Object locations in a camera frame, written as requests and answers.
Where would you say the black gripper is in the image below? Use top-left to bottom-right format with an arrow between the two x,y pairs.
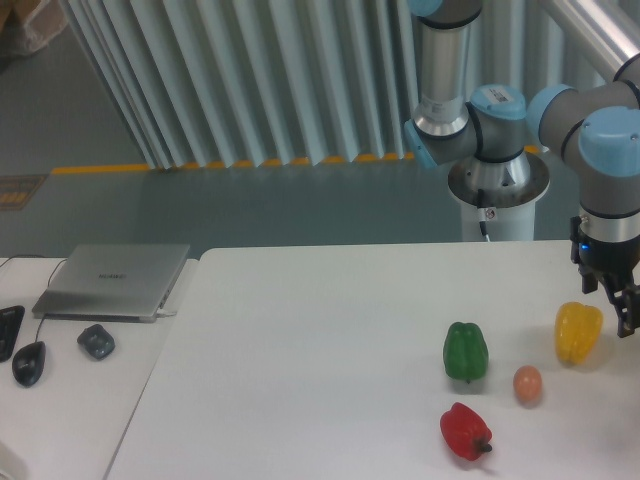
570,212 -> 639,337

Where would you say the red bell pepper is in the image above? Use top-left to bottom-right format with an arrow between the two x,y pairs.
439,402 -> 493,461

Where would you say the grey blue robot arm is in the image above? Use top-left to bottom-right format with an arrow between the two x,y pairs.
405,1 -> 639,337

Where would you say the yellow bell pepper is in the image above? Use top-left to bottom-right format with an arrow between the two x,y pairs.
554,302 -> 603,365

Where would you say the brown egg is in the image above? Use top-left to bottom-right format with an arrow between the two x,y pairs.
512,365 -> 542,404

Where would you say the green bell pepper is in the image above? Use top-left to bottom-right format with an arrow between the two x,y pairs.
443,322 -> 489,383

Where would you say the white corrugated partition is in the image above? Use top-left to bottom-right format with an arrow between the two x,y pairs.
62,1 -> 604,170

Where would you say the silver laptop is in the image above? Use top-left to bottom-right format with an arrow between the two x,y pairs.
32,244 -> 190,323

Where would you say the dark grey earbuds case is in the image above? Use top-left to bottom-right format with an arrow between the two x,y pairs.
77,324 -> 116,361

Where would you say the black computer mouse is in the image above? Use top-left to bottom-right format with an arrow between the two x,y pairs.
12,341 -> 46,388

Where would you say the black keyboard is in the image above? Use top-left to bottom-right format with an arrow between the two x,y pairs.
0,305 -> 25,363

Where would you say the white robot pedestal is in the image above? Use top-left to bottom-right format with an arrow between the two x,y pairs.
448,151 -> 550,242

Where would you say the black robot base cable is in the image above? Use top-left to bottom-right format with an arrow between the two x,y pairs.
475,187 -> 492,243

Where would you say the black mouse cable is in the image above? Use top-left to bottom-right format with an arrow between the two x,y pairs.
0,254 -> 69,345

